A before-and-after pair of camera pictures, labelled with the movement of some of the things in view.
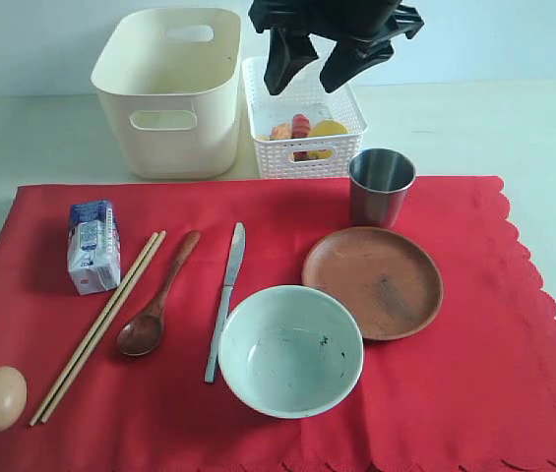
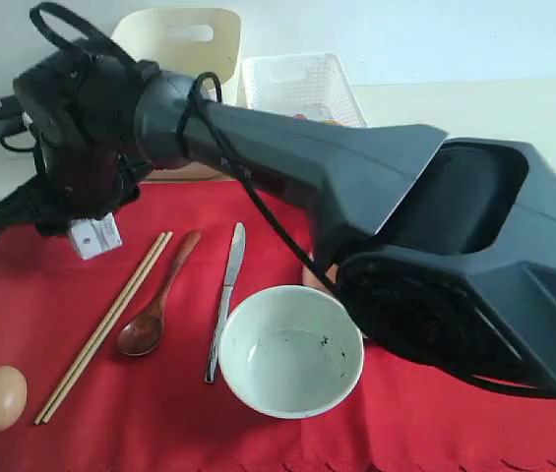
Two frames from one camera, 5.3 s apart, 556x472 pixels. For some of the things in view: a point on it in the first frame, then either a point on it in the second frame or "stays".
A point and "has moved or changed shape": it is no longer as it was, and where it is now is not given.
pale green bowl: (291, 351) stays
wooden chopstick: (90, 336) has moved or changed shape
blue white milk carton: (93, 254) has moved or changed shape
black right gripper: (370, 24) -> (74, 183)
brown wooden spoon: (141, 333) stays
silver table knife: (234, 258) stays
